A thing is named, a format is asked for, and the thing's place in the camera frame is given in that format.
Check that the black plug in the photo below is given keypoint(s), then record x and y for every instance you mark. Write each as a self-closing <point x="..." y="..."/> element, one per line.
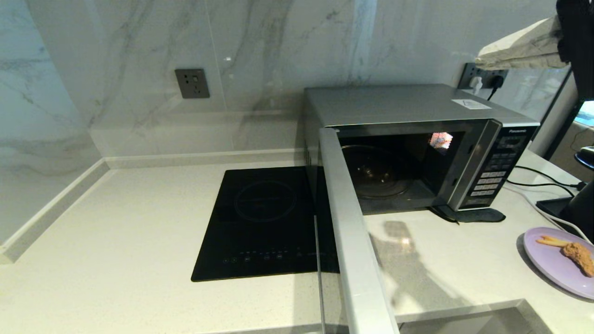
<point x="496" y="82"/>

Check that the black glass microwave door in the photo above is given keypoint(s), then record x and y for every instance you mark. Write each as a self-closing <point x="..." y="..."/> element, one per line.
<point x="357" y="250"/>

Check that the white plug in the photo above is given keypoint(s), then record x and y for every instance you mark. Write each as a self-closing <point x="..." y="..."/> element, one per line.
<point x="476" y="83"/>

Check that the black induction cooktop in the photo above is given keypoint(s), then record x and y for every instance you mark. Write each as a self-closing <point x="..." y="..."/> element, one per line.
<point x="262" y="222"/>

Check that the dark door frame post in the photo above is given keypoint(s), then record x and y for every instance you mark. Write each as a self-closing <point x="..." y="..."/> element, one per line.
<point x="557" y="125"/>

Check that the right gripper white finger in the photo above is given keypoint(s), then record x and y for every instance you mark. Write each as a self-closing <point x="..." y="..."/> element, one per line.
<point x="529" y="41"/>
<point x="519" y="62"/>

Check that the fried chicken piece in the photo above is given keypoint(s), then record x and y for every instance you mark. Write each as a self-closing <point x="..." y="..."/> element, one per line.
<point x="580" y="257"/>

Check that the long french fry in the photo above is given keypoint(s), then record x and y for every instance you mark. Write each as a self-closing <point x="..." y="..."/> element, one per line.
<point x="552" y="241"/>

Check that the black stand with base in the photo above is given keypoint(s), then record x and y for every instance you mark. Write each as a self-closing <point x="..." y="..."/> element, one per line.
<point x="554" y="206"/>

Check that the silver microwave oven body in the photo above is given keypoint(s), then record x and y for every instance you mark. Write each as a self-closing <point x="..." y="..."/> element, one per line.
<point x="385" y="102"/>

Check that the black mat under microwave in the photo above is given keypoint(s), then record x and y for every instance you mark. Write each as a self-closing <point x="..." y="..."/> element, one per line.
<point x="478" y="216"/>

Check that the grey double wall socket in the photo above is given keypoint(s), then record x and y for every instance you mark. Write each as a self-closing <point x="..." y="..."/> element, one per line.
<point x="468" y="74"/>

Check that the purple plate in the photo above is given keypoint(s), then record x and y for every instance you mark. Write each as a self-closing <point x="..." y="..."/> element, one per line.
<point x="547" y="264"/>

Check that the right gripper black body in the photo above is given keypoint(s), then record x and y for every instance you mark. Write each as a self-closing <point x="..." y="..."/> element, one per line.
<point x="580" y="37"/>

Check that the white paper sheet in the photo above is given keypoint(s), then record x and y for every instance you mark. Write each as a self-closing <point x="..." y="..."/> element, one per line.
<point x="471" y="104"/>

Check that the dark round background object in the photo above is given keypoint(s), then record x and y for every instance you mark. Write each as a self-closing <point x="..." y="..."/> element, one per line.
<point x="585" y="157"/>

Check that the grey single wall socket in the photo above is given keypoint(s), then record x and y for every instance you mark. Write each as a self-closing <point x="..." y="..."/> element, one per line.
<point x="192" y="83"/>

